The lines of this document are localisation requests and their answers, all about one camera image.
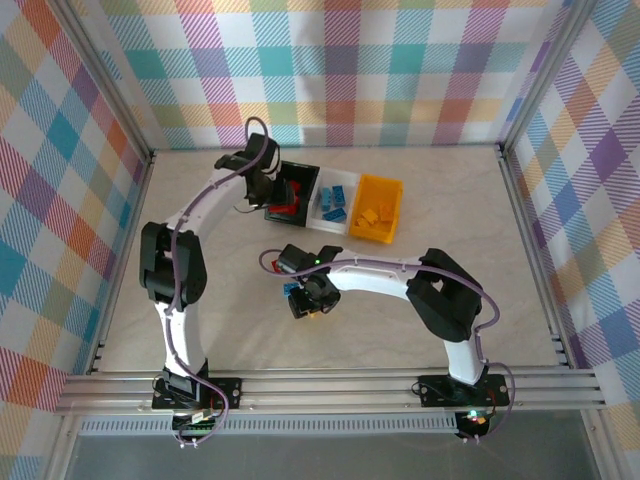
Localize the black plastic bin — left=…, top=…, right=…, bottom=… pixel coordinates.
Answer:
left=263, top=160, right=321, bottom=229

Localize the yellow plastic bin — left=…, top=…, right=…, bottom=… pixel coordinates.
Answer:
left=348, top=173, right=405, bottom=246

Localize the white plastic bin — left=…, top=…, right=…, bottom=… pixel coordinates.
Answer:
left=305, top=167, right=362, bottom=236

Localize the controller board with green terminal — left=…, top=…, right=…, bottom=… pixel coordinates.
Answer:
left=172, top=410, right=224, bottom=441

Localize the controller board with lit LED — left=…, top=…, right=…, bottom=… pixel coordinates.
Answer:
left=457, top=408, right=490, bottom=441

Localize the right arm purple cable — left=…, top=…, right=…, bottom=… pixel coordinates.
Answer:
left=258, top=248, right=516, bottom=446

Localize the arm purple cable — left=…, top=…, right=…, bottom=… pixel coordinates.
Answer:
left=258, top=248, right=516, bottom=446
left=164, top=117, right=281, bottom=449

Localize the long aluminium base rail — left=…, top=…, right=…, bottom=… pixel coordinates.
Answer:
left=53, top=367, right=607, bottom=417

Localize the grey slotted cable duct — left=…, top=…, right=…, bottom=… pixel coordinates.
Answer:
left=79, top=418, right=460, bottom=437

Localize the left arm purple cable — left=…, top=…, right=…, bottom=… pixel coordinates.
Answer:
left=164, top=117, right=281, bottom=449

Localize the aluminium side rail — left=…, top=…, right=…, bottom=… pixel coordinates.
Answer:
left=496, top=143, right=574, bottom=370
left=87, top=149, right=157, bottom=376

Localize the aluminium frame post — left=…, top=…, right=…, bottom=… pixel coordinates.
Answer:
left=498, top=0, right=597, bottom=156
left=47, top=0, right=156, bottom=161

